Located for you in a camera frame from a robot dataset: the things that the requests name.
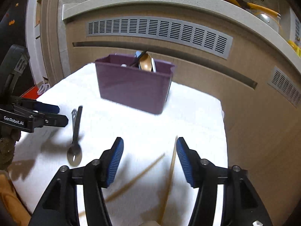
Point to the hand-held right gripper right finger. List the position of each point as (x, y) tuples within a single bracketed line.
[(185, 162)]

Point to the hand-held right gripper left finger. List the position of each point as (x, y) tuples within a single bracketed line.
[(115, 164)]

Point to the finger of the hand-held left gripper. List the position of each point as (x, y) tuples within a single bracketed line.
[(47, 107), (54, 120)]

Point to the purple plastic utensil holder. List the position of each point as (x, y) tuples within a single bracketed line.
[(131, 87)]

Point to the blue plastic spoon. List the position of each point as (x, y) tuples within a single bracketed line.
[(137, 54)]

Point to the brown wooden spoon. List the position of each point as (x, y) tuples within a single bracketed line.
[(145, 62)]

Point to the red flat item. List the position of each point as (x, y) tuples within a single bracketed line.
[(30, 93)]

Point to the white textured towel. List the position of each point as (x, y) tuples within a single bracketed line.
[(141, 127)]

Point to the white open shelf unit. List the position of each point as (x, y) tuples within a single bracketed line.
[(35, 28)]

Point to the short grey vent grille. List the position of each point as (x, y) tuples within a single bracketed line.
[(285, 87)]

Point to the long grey vent grille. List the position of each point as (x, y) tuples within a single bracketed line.
[(160, 31)]

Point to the yellow box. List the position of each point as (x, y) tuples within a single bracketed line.
[(295, 48)]

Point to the grey stone countertop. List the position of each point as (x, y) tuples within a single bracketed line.
[(164, 1)]

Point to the glass pot lid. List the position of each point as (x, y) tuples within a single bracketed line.
[(268, 21)]

